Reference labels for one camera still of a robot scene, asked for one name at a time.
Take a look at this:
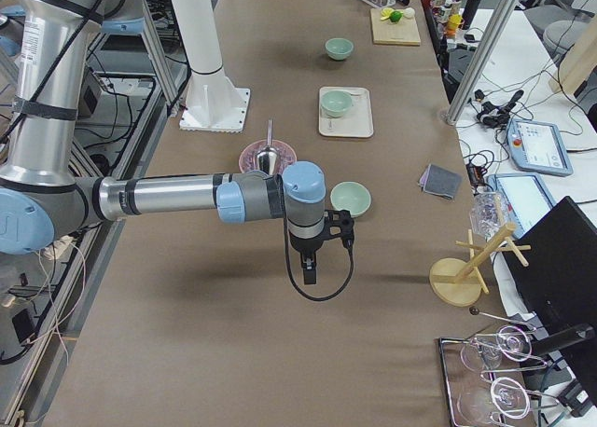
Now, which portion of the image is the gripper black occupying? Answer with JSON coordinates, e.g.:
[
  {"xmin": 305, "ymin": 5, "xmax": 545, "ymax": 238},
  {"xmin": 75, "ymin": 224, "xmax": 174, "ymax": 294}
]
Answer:
[{"xmin": 290, "ymin": 233, "xmax": 323, "ymax": 285}]

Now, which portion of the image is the green bowl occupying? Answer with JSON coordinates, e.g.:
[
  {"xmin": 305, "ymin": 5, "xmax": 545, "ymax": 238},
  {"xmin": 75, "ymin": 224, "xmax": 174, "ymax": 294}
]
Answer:
[
  {"xmin": 320, "ymin": 90, "xmax": 353, "ymax": 118},
  {"xmin": 330, "ymin": 182, "xmax": 372, "ymax": 217},
  {"xmin": 325, "ymin": 37, "xmax": 354, "ymax": 61}
]

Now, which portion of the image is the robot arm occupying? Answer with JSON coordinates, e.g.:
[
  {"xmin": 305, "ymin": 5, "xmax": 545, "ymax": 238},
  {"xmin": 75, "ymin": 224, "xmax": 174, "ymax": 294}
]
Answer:
[{"xmin": 1, "ymin": 0, "xmax": 328, "ymax": 284}]

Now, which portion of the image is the pink bowl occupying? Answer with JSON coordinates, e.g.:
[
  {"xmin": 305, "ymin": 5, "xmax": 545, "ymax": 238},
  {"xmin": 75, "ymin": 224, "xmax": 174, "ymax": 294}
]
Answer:
[{"xmin": 238, "ymin": 139, "xmax": 297, "ymax": 173}]

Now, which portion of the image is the wooden mug tree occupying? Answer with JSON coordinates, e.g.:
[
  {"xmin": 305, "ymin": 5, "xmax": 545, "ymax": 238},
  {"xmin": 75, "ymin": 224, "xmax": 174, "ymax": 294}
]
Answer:
[{"xmin": 429, "ymin": 196, "xmax": 531, "ymax": 307}]

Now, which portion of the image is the cream serving tray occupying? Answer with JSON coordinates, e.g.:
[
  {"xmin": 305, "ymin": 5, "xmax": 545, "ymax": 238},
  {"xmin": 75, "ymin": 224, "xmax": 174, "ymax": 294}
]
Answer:
[{"xmin": 318, "ymin": 87, "xmax": 374, "ymax": 138}]

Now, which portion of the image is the grey folded cloth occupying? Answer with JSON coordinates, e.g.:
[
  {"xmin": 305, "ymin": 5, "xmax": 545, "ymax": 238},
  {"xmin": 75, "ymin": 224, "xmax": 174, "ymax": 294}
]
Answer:
[{"xmin": 419, "ymin": 164, "xmax": 463, "ymax": 200}]

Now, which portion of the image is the green bowl on tray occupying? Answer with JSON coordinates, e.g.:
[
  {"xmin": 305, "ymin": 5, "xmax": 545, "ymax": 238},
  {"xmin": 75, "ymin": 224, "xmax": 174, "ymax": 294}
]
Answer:
[{"xmin": 320, "ymin": 90, "xmax": 353, "ymax": 118}]

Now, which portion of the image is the wine glass upper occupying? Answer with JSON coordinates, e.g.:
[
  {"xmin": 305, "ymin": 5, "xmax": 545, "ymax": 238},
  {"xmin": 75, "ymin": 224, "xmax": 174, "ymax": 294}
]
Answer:
[{"xmin": 460, "ymin": 325, "xmax": 532, "ymax": 372}]

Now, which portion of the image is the wine glass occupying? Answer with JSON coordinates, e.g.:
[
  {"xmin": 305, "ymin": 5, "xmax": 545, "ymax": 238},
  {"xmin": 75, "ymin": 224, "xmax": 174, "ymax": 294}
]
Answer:
[
  {"xmin": 460, "ymin": 325, "xmax": 532, "ymax": 372},
  {"xmin": 456, "ymin": 377, "xmax": 531, "ymax": 426}
]

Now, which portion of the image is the wine glass lower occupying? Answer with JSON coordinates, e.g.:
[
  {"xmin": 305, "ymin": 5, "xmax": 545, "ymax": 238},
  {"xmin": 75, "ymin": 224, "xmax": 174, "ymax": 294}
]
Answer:
[{"xmin": 456, "ymin": 377, "xmax": 531, "ymax": 426}]

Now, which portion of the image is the teach pendant near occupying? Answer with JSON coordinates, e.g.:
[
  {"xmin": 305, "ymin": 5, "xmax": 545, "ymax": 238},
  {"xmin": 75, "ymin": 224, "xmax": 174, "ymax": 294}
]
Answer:
[{"xmin": 487, "ymin": 172, "xmax": 556, "ymax": 239}]

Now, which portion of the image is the teach pendant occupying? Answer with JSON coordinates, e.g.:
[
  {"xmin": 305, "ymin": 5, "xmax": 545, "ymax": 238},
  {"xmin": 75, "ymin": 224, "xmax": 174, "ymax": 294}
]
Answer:
[
  {"xmin": 507, "ymin": 118, "xmax": 574, "ymax": 176},
  {"xmin": 487, "ymin": 172, "xmax": 556, "ymax": 239}
]

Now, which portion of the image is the black monitor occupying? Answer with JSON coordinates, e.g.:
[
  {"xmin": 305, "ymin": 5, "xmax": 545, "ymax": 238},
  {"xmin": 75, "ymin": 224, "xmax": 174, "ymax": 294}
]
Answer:
[{"xmin": 504, "ymin": 196, "xmax": 596, "ymax": 334}]

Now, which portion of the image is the teach pendant far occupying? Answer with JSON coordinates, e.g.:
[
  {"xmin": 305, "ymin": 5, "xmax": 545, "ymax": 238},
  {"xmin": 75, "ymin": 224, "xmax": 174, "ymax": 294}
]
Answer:
[{"xmin": 507, "ymin": 118, "xmax": 574, "ymax": 176}]

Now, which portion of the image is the bamboo cutting board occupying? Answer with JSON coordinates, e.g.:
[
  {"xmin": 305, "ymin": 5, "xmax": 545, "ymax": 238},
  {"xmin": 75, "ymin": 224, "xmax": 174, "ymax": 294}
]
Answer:
[{"xmin": 370, "ymin": 8, "xmax": 421, "ymax": 46}]

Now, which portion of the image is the white garlic bulb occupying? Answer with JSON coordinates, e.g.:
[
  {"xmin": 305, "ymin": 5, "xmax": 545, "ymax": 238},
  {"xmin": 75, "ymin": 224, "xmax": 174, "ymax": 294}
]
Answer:
[{"xmin": 403, "ymin": 7, "xmax": 415, "ymax": 19}]

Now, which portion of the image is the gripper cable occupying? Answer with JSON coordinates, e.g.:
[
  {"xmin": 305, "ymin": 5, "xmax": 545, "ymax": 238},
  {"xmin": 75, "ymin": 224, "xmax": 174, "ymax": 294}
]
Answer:
[{"xmin": 283, "ymin": 212, "xmax": 356, "ymax": 301}]

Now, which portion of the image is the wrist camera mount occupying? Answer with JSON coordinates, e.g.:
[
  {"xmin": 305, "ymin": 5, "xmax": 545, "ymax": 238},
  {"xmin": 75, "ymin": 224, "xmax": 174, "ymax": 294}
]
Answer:
[{"xmin": 323, "ymin": 209, "xmax": 354, "ymax": 251}]

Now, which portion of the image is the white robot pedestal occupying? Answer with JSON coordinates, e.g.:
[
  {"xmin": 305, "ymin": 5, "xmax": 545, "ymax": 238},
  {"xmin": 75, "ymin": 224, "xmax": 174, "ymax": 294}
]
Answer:
[{"xmin": 171, "ymin": 0, "xmax": 251, "ymax": 133}]

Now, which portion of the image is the wire glass rack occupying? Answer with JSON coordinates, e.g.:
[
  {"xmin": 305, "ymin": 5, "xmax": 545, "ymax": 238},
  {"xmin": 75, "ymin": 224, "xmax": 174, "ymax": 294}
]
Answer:
[{"xmin": 437, "ymin": 332, "xmax": 568, "ymax": 426}]

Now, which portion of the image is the aluminium frame post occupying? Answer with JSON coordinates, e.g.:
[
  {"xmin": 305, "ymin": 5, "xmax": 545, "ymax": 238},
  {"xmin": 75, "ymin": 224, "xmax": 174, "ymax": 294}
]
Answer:
[{"xmin": 445, "ymin": 0, "xmax": 519, "ymax": 126}]

